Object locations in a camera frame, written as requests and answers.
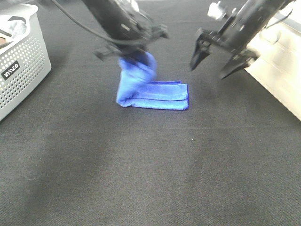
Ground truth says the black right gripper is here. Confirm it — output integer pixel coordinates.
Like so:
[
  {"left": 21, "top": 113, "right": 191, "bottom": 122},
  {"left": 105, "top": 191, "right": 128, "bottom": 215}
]
[{"left": 190, "top": 28, "right": 259, "bottom": 80}]

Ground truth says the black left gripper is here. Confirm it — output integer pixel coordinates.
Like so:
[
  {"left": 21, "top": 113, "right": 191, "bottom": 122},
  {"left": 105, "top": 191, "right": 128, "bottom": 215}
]
[{"left": 94, "top": 24, "right": 169, "bottom": 67}]

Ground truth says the blue microfibre towel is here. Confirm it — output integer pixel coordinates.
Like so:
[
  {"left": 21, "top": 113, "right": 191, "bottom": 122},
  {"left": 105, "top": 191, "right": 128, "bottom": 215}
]
[{"left": 116, "top": 56, "right": 189, "bottom": 110}]

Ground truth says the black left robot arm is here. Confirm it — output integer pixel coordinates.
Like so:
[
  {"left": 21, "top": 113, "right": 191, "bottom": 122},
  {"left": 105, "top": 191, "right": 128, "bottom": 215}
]
[{"left": 83, "top": 0, "right": 169, "bottom": 65}]

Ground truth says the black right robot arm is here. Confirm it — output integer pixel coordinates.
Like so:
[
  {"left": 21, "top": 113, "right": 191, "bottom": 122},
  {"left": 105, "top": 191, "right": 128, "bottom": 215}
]
[{"left": 190, "top": 0, "right": 290, "bottom": 79}]

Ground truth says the white plastic storage box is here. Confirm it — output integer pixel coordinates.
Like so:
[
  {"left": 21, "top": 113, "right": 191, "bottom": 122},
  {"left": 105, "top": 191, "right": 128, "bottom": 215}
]
[{"left": 246, "top": 0, "right": 301, "bottom": 119}]

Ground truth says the grey perforated laundry basket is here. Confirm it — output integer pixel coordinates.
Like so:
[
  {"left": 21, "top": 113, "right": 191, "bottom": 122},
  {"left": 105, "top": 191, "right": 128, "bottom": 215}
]
[{"left": 0, "top": 4, "right": 51, "bottom": 119}]

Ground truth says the black table cloth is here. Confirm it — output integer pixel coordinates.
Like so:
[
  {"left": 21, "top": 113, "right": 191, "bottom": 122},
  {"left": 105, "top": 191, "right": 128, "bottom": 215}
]
[{"left": 0, "top": 0, "right": 301, "bottom": 226}]

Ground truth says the grey towel in basket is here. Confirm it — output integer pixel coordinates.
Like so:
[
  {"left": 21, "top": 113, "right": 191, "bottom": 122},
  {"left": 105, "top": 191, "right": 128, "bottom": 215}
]
[{"left": 2, "top": 20, "right": 26, "bottom": 39}]

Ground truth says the brown cloth in basket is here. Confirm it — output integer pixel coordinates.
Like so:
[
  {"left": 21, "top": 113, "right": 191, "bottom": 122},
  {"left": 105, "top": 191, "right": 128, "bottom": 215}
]
[{"left": 0, "top": 37, "right": 11, "bottom": 49}]

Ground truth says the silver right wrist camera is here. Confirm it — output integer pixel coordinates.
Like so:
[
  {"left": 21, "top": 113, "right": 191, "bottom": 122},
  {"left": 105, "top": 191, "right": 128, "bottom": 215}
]
[{"left": 207, "top": 0, "right": 237, "bottom": 20}]

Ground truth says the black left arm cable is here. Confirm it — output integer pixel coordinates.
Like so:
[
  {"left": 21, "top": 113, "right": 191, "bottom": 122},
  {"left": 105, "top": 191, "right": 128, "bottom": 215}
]
[{"left": 50, "top": 0, "right": 142, "bottom": 47}]

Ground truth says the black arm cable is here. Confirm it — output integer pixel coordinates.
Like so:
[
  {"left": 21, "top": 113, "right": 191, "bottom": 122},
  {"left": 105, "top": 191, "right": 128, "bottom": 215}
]
[
  {"left": 50, "top": 0, "right": 142, "bottom": 47},
  {"left": 265, "top": 7, "right": 294, "bottom": 30}
]

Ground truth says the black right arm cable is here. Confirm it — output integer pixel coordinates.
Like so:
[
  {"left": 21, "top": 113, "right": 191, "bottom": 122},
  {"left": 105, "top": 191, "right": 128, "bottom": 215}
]
[{"left": 265, "top": 7, "right": 294, "bottom": 30}]

